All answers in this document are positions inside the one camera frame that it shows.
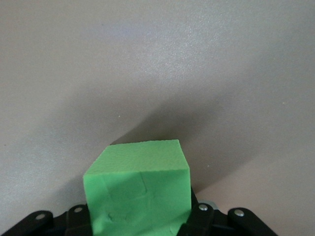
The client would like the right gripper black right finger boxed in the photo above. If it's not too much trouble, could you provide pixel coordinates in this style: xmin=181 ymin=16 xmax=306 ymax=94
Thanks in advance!
xmin=176 ymin=186 xmax=279 ymax=236

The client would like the green foam cube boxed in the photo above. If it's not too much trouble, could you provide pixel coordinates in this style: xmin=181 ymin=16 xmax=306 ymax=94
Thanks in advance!
xmin=83 ymin=139 xmax=192 ymax=236

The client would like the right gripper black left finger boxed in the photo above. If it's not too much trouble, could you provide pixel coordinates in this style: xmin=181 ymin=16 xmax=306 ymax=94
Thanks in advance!
xmin=0 ymin=204 xmax=94 ymax=236

